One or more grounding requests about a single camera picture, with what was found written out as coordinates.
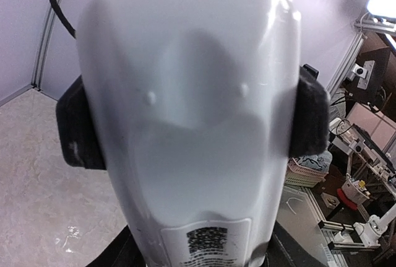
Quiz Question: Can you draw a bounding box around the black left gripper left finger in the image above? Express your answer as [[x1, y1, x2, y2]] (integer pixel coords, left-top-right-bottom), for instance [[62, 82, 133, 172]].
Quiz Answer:
[[56, 76, 106, 170]]

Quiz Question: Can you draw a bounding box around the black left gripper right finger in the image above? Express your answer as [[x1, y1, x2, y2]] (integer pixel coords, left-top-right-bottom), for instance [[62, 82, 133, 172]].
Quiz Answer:
[[288, 64, 330, 157]]

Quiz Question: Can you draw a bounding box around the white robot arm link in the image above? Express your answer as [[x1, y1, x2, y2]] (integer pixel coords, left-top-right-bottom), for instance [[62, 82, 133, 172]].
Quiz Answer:
[[76, 0, 301, 266]]

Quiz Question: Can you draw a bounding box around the pink plastic basket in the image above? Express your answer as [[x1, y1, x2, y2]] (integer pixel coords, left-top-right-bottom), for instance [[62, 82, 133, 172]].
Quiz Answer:
[[285, 151, 332, 188]]

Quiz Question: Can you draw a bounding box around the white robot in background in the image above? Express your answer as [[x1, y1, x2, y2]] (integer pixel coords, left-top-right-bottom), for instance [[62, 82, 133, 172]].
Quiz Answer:
[[334, 204, 395, 252]]

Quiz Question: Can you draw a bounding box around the white LED light bar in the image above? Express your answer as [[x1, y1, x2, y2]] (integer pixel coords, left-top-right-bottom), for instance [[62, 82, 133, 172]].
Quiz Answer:
[[367, 0, 396, 18]]

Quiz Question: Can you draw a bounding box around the aluminium corner frame post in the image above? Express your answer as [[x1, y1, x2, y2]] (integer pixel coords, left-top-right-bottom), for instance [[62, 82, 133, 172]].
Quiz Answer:
[[1, 0, 66, 105]]

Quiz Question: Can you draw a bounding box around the black cable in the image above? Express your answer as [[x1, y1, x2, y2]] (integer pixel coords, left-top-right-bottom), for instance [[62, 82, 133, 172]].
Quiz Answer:
[[47, 0, 77, 37]]

